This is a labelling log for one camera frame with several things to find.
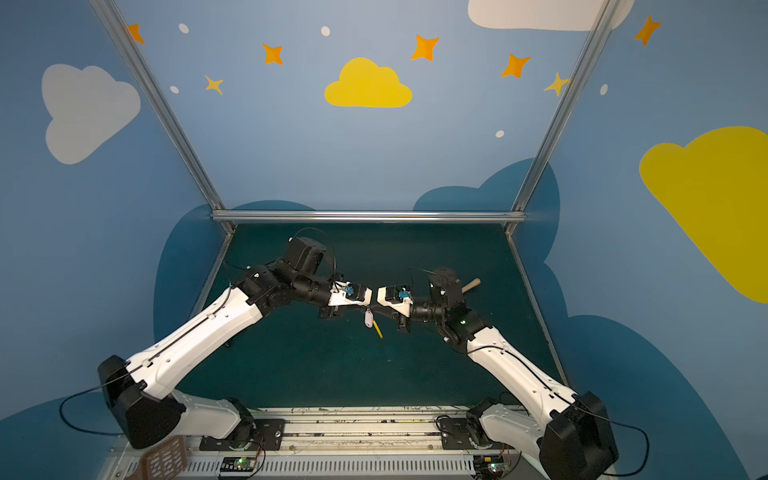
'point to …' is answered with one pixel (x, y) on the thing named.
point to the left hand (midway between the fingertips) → (367, 297)
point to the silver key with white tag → (368, 318)
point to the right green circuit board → (494, 465)
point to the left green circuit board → (238, 464)
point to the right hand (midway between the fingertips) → (374, 301)
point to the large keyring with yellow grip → (377, 329)
